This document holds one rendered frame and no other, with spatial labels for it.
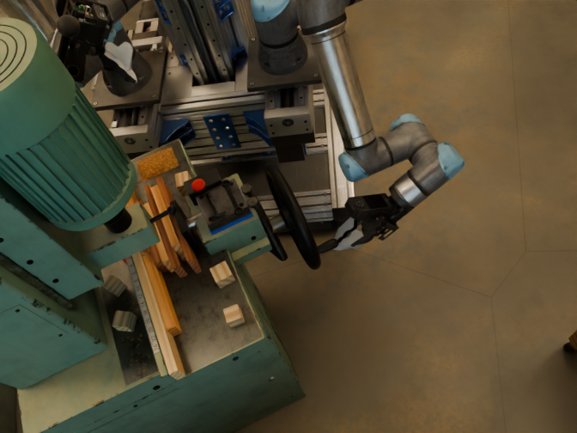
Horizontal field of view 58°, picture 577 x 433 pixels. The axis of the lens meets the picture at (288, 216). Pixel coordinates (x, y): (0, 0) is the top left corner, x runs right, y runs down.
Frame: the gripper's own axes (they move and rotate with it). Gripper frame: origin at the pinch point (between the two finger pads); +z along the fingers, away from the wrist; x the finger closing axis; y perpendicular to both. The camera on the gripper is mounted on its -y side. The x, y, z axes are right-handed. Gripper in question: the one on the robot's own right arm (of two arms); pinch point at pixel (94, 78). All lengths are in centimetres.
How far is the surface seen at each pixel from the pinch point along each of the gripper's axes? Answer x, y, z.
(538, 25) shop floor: 227, 26, -76
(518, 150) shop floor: 187, -10, -18
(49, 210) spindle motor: -7.4, -13.8, 18.6
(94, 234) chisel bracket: 4.9, -28.4, 12.0
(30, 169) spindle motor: -12.3, -3.4, 20.3
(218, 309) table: 28, -31, 31
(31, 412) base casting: -2, -70, 29
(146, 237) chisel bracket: 13.8, -24.9, 15.7
